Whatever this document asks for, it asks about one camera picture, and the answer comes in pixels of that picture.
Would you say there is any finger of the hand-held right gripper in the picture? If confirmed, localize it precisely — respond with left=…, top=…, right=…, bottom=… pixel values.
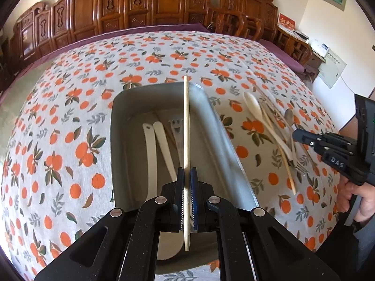
left=293, top=134, right=357, bottom=156
left=294, top=129, right=358, bottom=147

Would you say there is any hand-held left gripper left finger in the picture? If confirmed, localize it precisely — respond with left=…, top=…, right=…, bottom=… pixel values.
left=34, top=167, right=186, bottom=281

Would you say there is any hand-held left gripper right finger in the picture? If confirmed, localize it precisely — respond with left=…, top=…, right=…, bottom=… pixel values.
left=190, top=167, right=342, bottom=281

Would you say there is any metal fork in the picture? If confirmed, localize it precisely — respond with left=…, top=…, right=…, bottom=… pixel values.
left=289, top=135, right=309, bottom=174

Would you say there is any rectangular metal tray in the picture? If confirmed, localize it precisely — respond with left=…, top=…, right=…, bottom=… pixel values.
left=111, top=82, right=260, bottom=276

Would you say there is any metal spoon with face cutout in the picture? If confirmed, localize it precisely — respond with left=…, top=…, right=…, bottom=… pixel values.
left=168, top=116, right=184, bottom=166

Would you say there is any person's right hand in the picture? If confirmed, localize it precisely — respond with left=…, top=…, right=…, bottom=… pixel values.
left=337, top=178, right=375, bottom=223

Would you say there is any wooden side table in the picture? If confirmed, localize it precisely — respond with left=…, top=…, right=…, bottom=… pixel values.
left=275, top=25, right=326, bottom=83

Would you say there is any white desktop device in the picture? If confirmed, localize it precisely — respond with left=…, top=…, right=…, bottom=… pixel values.
left=311, top=42, right=330, bottom=58

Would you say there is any purple armchair cushion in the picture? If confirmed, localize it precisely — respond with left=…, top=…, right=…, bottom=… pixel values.
left=259, top=38, right=306, bottom=74

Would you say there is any person's dark clothing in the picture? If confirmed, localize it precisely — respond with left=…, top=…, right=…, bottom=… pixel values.
left=315, top=181, right=375, bottom=281

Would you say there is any carved wooden armchair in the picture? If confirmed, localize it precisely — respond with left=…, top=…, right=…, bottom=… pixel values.
left=205, top=0, right=314, bottom=71

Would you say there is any orange print tablecloth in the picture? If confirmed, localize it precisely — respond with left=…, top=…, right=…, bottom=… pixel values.
left=0, top=31, right=343, bottom=281

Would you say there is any carved wooden sofa bench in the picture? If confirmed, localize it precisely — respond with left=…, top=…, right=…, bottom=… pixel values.
left=7, top=0, right=212, bottom=63

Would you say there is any white wall distribution box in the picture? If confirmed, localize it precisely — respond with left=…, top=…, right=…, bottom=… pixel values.
left=318, top=50, right=347, bottom=90

